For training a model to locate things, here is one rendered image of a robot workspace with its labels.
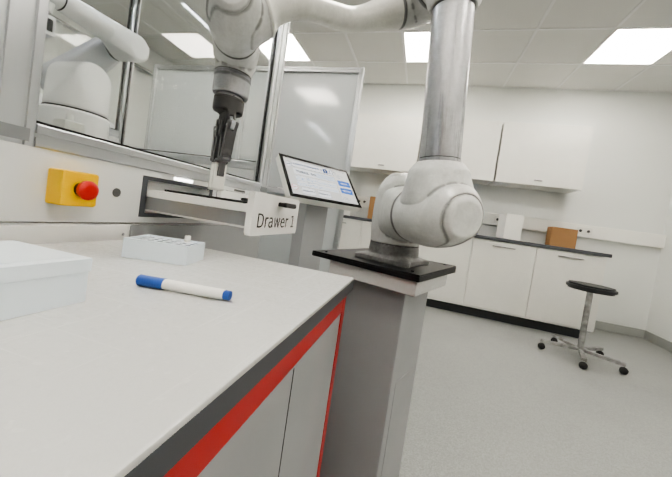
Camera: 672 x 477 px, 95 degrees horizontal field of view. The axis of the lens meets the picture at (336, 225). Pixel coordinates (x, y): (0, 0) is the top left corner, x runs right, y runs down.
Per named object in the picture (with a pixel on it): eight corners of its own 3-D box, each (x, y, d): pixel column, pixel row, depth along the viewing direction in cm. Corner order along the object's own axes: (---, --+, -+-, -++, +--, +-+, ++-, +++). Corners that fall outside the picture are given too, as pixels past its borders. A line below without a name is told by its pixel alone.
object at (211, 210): (288, 228, 101) (291, 209, 101) (247, 228, 77) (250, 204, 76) (187, 211, 112) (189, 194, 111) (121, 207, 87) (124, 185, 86)
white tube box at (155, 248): (203, 259, 68) (205, 242, 68) (185, 265, 60) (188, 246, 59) (146, 251, 68) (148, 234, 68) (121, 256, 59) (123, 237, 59)
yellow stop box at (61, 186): (98, 208, 67) (102, 175, 67) (61, 206, 60) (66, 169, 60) (81, 204, 69) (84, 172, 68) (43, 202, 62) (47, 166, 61)
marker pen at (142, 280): (232, 300, 44) (233, 288, 44) (227, 303, 42) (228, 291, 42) (142, 283, 45) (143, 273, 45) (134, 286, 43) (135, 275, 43)
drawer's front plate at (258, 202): (295, 233, 103) (299, 200, 102) (249, 236, 75) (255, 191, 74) (290, 232, 103) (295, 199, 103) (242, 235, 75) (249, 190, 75)
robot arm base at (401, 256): (434, 264, 103) (436, 247, 103) (406, 268, 86) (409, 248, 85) (386, 254, 114) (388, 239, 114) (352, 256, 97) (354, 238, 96)
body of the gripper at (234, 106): (250, 100, 77) (244, 136, 78) (238, 106, 84) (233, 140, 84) (219, 88, 73) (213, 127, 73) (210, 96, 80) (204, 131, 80)
